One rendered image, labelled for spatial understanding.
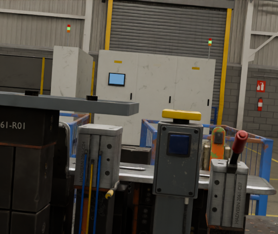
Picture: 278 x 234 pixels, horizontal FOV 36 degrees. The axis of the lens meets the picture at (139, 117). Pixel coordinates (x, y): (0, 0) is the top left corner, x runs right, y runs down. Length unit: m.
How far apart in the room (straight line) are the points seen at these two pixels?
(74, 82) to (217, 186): 8.11
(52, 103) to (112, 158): 0.23
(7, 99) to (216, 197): 0.42
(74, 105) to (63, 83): 8.27
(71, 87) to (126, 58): 1.26
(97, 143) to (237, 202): 0.29
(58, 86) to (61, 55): 0.62
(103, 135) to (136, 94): 8.04
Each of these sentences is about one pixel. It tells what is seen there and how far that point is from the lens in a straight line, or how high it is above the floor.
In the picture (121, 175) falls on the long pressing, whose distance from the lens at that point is 0.96.
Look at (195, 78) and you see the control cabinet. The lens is 9.01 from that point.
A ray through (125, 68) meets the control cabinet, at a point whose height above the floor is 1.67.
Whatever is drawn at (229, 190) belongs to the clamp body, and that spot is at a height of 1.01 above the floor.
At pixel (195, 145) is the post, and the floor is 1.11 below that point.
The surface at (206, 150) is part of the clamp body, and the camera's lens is 1.17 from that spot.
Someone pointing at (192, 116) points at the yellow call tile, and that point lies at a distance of 0.66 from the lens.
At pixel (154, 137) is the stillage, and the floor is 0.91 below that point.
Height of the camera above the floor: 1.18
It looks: 3 degrees down
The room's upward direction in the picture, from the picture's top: 5 degrees clockwise
